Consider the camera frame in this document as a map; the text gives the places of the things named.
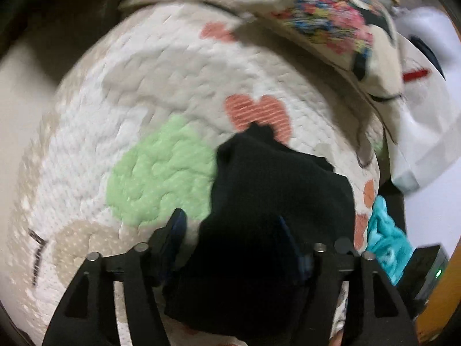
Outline teal plush printed blanket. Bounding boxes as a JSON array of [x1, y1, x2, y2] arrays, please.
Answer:
[[366, 195, 415, 285]]

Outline floral printed cushion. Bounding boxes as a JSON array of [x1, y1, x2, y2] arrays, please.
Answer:
[[238, 0, 404, 96]]

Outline black device with green light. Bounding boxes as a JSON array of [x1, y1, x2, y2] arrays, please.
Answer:
[[396, 244, 451, 305]]

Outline black pants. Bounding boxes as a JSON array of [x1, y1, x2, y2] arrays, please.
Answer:
[[164, 123, 357, 343]]

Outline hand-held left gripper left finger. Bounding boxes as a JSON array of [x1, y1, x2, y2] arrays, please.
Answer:
[[41, 208, 188, 346]]

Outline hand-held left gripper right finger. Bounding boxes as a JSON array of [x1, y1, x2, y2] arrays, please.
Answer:
[[275, 215, 420, 346]]

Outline quilted patterned bedspread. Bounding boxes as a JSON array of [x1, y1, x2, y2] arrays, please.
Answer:
[[7, 2, 384, 346]]

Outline wooden board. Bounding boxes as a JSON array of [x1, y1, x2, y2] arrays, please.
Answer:
[[414, 256, 460, 343]]

